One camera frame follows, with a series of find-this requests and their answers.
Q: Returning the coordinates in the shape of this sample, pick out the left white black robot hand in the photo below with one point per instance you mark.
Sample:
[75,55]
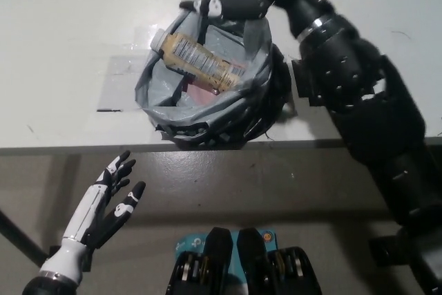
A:
[93,212]

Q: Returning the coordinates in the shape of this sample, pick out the beige protein shake bottle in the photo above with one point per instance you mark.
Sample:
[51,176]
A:
[200,60]

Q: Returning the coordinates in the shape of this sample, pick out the pink item in bag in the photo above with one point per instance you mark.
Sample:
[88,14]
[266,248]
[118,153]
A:
[200,93]

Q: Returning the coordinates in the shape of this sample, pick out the grey plastic bag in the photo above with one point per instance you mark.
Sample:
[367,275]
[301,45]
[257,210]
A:
[162,98]

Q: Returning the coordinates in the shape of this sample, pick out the black table leg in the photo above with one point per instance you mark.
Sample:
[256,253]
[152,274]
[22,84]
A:
[20,239]

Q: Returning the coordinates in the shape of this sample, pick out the black tape square marker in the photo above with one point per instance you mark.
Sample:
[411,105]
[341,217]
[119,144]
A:
[299,82]

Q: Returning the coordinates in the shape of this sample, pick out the black mesh basket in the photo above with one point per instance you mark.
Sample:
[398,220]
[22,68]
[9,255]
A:
[269,108]

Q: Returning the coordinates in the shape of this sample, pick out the large clear tape patch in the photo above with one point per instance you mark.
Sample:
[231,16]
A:
[115,81]

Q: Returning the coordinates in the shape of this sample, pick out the small clear tape patch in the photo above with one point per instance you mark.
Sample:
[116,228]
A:
[145,37]

